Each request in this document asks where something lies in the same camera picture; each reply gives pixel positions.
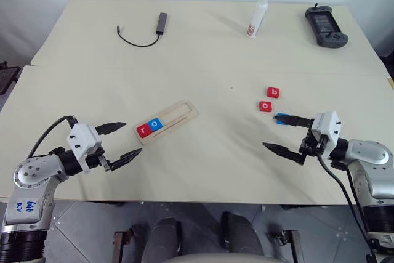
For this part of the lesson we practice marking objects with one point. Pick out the dark rounded shape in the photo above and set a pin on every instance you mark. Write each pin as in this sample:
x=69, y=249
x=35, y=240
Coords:
x=163, y=238
x=241, y=233

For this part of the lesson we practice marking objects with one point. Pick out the red letter tile r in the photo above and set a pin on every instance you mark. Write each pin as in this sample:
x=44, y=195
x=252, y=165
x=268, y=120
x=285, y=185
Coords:
x=143, y=130

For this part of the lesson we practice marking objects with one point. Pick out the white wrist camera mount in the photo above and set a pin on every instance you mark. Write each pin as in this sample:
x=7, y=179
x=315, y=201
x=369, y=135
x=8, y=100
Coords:
x=81, y=139
x=326, y=123

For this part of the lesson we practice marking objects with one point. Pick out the rusty metal bracket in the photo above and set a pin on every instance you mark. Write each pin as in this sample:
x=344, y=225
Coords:
x=294, y=244
x=118, y=244

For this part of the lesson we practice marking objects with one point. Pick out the white plastic bottle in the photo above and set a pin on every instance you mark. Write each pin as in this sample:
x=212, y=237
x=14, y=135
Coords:
x=255, y=21

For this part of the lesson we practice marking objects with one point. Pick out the blue letter tile o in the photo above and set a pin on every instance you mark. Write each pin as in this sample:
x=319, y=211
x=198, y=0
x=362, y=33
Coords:
x=154, y=124

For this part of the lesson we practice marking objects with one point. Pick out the red letter tile o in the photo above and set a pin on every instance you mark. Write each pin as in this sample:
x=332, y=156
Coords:
x=265, y=106

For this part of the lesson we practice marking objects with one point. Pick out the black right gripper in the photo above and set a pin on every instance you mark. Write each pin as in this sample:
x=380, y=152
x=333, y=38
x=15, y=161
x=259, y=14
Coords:
x=311, y=147

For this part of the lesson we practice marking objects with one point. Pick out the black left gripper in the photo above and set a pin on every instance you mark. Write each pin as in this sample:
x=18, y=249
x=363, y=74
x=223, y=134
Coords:
x=98, y=159

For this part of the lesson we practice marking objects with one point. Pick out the black handheld controller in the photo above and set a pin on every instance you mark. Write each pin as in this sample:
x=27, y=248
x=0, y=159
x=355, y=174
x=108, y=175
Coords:
x=324, y=26

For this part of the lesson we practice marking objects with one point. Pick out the red letter tile b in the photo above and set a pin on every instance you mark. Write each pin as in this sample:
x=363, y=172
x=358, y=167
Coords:
x=273, y=92

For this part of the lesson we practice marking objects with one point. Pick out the wooden letter tray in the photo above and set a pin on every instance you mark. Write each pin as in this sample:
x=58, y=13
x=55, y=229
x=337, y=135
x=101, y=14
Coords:
x=178, y=118

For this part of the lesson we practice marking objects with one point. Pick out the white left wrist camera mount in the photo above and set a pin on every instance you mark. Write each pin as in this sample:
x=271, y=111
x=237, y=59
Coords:
x=81, y=139

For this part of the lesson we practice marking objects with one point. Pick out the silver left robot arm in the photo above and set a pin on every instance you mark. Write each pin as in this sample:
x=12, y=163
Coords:
x=30, y=176

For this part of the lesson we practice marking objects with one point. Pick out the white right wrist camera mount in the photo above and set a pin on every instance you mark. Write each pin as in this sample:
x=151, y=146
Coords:
x=326, y=123

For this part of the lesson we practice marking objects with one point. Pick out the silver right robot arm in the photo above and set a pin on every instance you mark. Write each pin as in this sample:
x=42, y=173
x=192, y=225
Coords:
x=369, y=155

